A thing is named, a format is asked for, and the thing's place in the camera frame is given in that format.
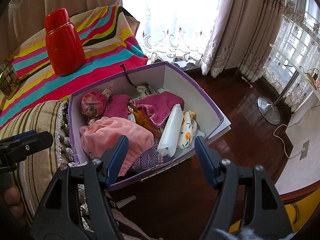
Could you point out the beige curtain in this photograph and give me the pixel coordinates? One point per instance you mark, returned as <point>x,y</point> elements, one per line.
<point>241,36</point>

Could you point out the striped beige cushion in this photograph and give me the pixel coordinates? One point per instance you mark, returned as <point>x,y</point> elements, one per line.
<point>33,175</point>

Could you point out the white patterned fabric pouch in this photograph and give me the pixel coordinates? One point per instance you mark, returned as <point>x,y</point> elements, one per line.
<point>188,130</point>

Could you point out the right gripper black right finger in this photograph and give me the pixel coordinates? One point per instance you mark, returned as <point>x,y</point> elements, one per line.
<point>226,177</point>

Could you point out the pink round floral pouch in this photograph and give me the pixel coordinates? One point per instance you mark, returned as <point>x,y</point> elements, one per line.
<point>93,104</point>

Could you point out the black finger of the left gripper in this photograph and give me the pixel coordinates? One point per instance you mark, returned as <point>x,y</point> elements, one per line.
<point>16,148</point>

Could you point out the yellow furniture corner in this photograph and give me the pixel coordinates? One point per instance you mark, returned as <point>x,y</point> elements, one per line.
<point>295,212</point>

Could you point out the purple cardboard box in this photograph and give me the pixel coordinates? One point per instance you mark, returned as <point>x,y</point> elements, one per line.
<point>212,122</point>

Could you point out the grey drawstring pouch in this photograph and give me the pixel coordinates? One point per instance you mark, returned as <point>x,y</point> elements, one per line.
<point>144,89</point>

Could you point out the glass jar with gold lid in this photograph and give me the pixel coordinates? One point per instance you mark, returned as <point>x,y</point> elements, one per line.
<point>10,82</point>

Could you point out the white plastic tissue pack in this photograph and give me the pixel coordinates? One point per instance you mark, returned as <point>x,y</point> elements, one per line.
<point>168,142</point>

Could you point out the magenta knitted cloth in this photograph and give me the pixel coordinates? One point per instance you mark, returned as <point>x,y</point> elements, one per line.
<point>117,106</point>
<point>157,107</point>

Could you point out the red thermos jug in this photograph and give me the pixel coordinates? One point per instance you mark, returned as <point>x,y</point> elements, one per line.
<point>63,44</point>

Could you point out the person's hand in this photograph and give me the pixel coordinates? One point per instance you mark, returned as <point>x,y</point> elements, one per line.
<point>12,198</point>

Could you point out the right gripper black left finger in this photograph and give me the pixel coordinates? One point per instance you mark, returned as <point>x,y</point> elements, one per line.
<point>74,205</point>

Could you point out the white lace sheer curtain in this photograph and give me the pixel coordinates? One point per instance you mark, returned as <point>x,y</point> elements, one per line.
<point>173,30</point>

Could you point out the colourful striped table cloth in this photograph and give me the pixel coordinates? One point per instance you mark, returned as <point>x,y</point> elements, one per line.
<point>108,37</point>

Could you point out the pink plush cloth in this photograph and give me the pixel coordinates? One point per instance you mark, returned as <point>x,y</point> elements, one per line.
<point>104,133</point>

